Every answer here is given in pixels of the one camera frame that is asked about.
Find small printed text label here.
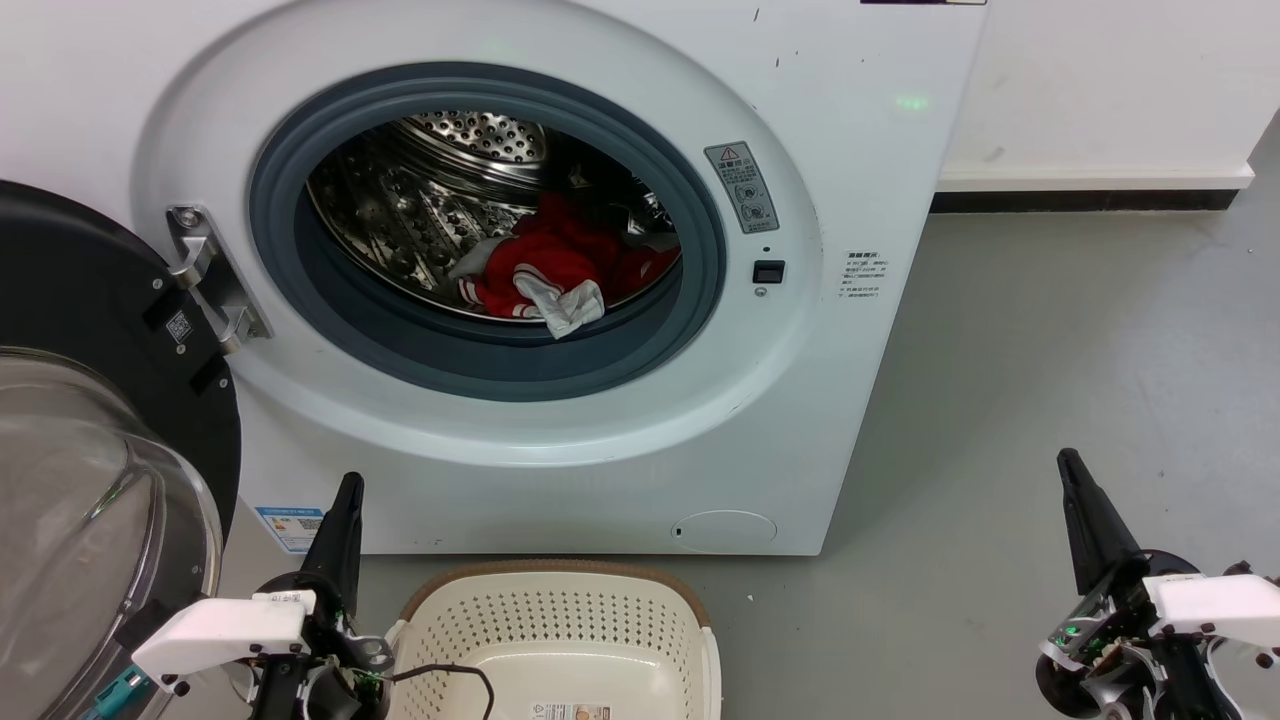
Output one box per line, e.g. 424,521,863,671
840,250,887,302

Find blue energy label sticker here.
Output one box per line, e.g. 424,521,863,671
255,505,326,555

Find teal left cable connector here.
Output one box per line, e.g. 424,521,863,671
85,668,151,720

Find round filter cover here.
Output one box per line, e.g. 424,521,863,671
671,510,778,554

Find red and white garment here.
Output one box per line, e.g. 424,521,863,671
450,193,681,340

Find white and black baseboard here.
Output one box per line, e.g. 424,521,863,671
930,165,1256,213

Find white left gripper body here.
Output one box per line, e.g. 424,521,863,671
132,590,317,693

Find thin black cable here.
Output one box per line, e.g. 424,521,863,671
388,662,497,720

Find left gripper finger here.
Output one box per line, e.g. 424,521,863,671
299,472,365,614

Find black washer door with glass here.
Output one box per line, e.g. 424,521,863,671
0,180,243,720

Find grey warning sticker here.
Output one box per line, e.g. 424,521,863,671
704,141,780,235

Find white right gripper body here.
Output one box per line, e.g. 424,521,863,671
1145,572,1280,653

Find grey rubber door gasket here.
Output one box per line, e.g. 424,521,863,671
248,62,728,403

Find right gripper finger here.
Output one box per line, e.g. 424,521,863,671
1057,448,1147,597

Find white front-load washing machine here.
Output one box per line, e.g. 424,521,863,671
0,0,991,557

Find stainless steel washing machine drum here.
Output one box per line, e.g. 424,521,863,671
307,110,683,323

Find metal door hinge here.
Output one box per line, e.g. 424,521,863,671
166,205,273,354

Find cream perforated laundry basket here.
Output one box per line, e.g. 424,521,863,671
385,560,723,720

